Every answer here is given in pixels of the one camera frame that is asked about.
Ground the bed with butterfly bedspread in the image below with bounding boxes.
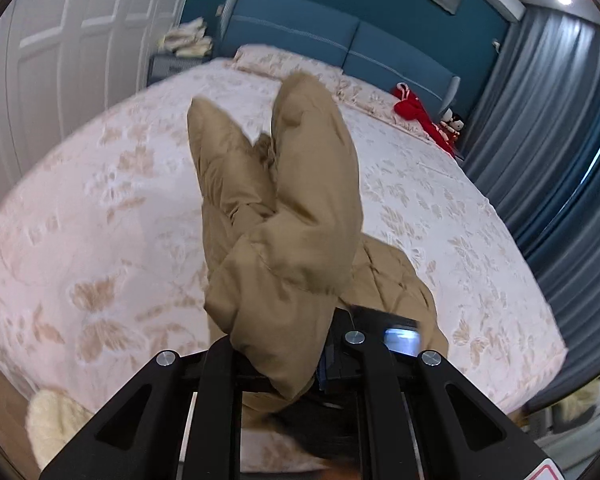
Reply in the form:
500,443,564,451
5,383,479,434
0,42,568,473

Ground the floral patterned pillow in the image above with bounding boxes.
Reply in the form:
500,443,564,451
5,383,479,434
336,76,446,133
232,44,346,86

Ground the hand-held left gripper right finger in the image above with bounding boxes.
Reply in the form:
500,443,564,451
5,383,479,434
319,330,547,480

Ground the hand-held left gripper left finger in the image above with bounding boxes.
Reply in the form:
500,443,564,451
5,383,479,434
39,335,243,480

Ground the tan quilted jacket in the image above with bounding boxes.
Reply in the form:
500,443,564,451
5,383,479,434
186,71,451,413

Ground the grey blue curtain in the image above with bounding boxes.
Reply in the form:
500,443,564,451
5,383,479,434
462,2,600,401

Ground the pile of white cloths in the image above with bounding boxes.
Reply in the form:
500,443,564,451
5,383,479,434
157,16,215,58

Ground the white panelled wardrobe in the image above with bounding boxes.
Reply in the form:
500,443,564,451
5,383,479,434
0,0,201,201

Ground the red garment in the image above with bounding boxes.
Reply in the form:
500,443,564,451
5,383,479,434
392,82,463,161

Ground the blue upholstered headboard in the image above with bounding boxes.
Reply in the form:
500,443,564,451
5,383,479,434
215,0,462,121

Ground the grey nightstand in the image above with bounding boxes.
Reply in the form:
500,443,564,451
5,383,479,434
147,52,213,86

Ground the white fluffy rug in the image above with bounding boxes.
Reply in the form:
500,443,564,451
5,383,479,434
26,387,96,471

